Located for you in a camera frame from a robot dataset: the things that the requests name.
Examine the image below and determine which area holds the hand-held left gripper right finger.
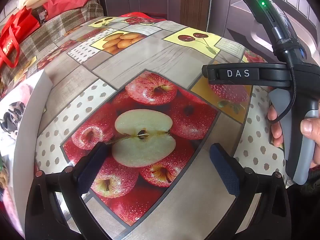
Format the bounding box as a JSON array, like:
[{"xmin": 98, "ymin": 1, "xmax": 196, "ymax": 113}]
[{"xmin": 209, "ymin": 143, "xmax": 292, "ymax": 240}]

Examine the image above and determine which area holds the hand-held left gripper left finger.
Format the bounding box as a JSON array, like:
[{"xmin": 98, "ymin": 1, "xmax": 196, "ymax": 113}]
[{"xmin": 25, "ymin": 142, "xmax": 109, "ymax": 240}]

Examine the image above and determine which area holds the white cardboard box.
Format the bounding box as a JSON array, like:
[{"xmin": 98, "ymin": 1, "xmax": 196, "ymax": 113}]
[{"xmin": 0, "ymin": 69, "xmax": 53, "ymax": 240}]

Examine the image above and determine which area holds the leopard print scrunchie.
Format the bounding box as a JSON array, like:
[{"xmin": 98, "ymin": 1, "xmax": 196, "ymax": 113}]
[{"xmin": 0, "ymin": 101, "xmax": 26, "ymax": 138}]

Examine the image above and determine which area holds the person's right hand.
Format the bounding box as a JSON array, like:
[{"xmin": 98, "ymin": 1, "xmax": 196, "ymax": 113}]
[{"xmin": 267, "ymin": 104, "xmax": 320, "ymax": 170}]

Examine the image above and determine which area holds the fruit print tablecloth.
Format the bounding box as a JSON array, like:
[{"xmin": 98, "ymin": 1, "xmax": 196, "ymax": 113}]
[{"xmin": 0, "ymin": 11, "xmax": 288, "ymax": 240}]

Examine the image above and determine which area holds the plaid cloth cover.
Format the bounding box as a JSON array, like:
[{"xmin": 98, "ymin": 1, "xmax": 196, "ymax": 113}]
[{"xmin": 0, "ymin": 0, "xmax": 104, "ymax": 87}]

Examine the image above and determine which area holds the red tote bag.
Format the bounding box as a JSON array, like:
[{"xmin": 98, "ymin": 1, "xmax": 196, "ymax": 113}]
[{"xmin": 0, "ymin": 6, "xmax": 41, "ymax": 68}]

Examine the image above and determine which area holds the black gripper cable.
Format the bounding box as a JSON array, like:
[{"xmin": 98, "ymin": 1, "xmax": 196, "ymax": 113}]
[{"xmin": 269, "ymin": 64, "xmax": 298, "ymax": 125}]

